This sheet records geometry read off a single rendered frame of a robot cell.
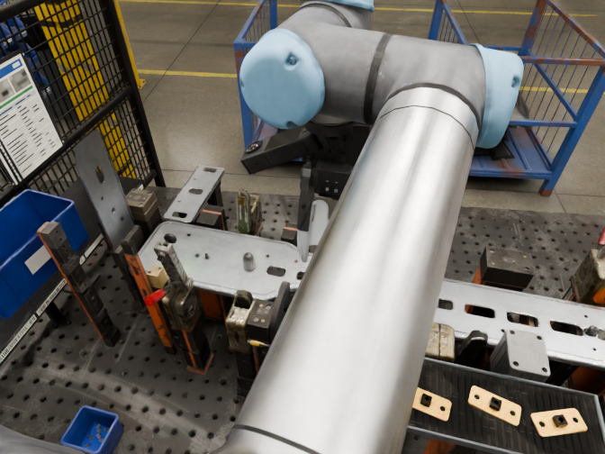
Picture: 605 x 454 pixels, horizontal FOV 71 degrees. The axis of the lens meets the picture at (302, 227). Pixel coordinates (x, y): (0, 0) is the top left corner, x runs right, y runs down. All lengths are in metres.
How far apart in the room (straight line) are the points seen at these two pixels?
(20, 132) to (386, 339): 1.31
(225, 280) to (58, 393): 0.61
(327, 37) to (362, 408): 0.29
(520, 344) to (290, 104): 0.79
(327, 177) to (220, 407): 0.91
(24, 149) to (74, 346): 0.61
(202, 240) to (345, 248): 1.08
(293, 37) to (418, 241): 0.21
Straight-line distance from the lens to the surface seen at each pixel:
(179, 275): 1.06
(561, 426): 0.90
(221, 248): 1.26
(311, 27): 0.39
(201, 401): 1.34
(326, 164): 0.56
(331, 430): 0.18
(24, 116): 1.44
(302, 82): 0.35
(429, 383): 0.86
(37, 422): 1.48
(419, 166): 0.26
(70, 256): 1.24
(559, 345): 1.21
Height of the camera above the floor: 1.90
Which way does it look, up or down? 44 degrees down
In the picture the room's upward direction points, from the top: straight up
